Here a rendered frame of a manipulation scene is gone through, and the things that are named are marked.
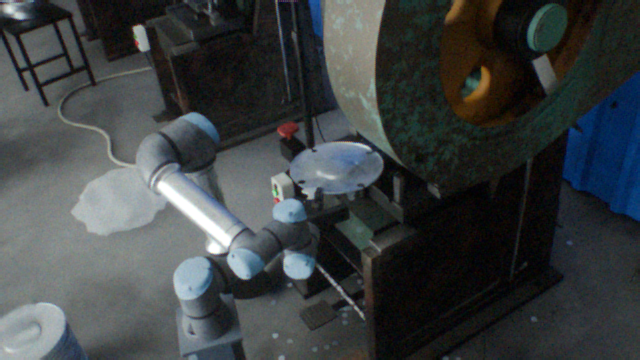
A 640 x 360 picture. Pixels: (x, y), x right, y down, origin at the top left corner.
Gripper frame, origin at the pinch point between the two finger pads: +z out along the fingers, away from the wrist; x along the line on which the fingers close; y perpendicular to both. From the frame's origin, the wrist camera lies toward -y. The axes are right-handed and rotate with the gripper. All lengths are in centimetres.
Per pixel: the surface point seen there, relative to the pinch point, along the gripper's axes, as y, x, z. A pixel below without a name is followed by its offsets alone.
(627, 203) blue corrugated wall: -123, 66, 86
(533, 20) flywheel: -50, -54, -19
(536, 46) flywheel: -51, -49, -19
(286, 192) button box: 17.2, 19.0, 26.3
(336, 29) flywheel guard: -10, -57, -27
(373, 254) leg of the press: -14.6, 18.9, -6.7
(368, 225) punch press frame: -12.8, 15.6, 3.1
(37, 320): 105, 50, -8
